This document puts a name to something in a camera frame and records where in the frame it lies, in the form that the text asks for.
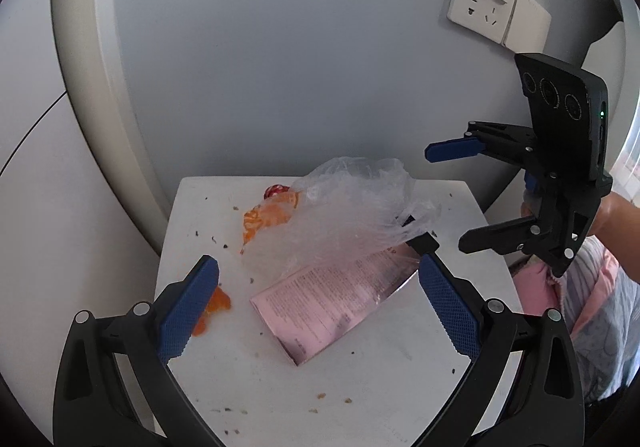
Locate clear plastic bag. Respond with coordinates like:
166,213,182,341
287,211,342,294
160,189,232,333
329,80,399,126
240,156,443,278

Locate person's right forearm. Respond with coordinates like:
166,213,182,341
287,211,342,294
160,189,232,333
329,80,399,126
592,191,640,248

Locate orange peel pieces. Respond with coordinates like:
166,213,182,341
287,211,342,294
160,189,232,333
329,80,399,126
241,191,301,255

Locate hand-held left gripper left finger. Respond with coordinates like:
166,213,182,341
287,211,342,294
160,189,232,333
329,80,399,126
52,254,226,447

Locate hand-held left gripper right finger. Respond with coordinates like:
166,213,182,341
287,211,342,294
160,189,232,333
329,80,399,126
415,253,586,447

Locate pink grey patterned cloth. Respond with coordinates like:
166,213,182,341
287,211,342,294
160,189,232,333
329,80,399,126
510,234,640,403

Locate pink cardboard box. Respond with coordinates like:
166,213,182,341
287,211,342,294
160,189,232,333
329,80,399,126
249,214,441,367

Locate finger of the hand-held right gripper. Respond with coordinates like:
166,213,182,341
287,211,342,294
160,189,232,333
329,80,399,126
458,216,552,257
424,121,540,169

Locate white wall switch plate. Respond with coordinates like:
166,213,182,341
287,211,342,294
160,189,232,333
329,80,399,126
502,0,552,54

